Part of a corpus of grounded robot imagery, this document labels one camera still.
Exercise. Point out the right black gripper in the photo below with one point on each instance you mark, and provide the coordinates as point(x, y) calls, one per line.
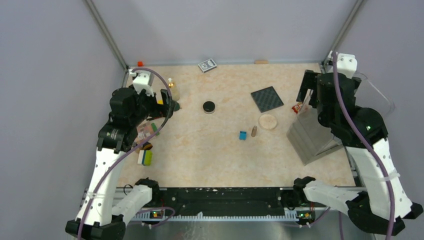
point(308, 81)

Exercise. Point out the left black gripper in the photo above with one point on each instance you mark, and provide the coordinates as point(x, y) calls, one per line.
point(159, 110)

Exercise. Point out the green tube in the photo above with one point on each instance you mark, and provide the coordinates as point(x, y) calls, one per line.
point(154, 129)

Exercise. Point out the black round compact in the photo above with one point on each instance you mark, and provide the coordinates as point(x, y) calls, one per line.
point(209, 107)

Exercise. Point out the clear acrylic makeup organizer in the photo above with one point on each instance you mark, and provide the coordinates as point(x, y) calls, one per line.
point(310, 140)

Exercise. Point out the beige round wooden disc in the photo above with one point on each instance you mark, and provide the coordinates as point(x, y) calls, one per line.
point(268, 121)

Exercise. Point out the gold lipstick tube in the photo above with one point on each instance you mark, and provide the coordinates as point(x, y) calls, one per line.
point(254, 131)

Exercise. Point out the blue toy brick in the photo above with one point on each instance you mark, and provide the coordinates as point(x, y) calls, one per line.
point(242, 135)

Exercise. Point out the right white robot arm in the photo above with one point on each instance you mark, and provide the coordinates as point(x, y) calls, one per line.
point(383, 205)

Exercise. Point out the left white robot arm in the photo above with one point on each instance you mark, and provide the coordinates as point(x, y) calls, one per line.
point(97, 218)

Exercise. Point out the dark green round disc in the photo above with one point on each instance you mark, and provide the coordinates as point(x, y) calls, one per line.
point(176, 107)

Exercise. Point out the clear pump bottle gold collar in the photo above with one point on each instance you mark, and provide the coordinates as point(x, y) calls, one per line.
point(173, 89)

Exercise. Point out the small red snack packet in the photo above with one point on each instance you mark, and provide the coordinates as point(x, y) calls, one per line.
point(297, 107)

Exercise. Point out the eyeshadow palette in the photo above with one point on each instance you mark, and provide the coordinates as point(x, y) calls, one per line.
point(144, 130)

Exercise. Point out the black ribbed square mat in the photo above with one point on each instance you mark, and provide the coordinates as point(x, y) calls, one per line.
point(266, 99)

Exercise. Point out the foundation bottle black cap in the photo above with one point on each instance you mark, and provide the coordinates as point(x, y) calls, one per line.
point(146, 146)

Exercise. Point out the playing card box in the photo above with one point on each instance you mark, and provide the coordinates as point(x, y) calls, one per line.
point(207, 65)

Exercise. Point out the green white toy brick stack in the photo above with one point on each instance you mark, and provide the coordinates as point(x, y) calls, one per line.
point(145, 157)

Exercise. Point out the wooden block at wall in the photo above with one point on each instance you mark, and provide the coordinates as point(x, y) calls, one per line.
point(261, 62)

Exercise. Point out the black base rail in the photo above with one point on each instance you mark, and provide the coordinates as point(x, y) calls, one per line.
point(226, 201)

